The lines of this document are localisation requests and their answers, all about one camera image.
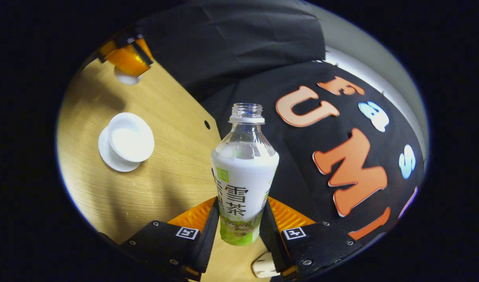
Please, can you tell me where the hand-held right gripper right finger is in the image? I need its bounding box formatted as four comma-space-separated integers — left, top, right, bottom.
261, 197, 363, 279

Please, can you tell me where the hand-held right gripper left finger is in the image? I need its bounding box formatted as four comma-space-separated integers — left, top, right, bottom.
120, 197, 220, 281

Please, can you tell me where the white teacup lid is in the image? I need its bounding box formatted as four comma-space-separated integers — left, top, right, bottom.
114, 66, 141, 85

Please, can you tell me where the clear water bottle green label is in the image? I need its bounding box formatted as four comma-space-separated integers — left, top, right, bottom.
211, 103, 280, 246

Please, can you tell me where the white teacup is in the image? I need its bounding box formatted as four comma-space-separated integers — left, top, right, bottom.
108, 112, 155, 163

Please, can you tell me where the white toaster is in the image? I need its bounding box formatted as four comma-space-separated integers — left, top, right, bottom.
252, 252, 281, 278

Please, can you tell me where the white saucer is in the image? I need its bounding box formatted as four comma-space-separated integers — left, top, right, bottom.
98, 125, 142, 173

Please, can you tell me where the black backdrop cloth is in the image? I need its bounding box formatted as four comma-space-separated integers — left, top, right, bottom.
136, 0, 426, 241

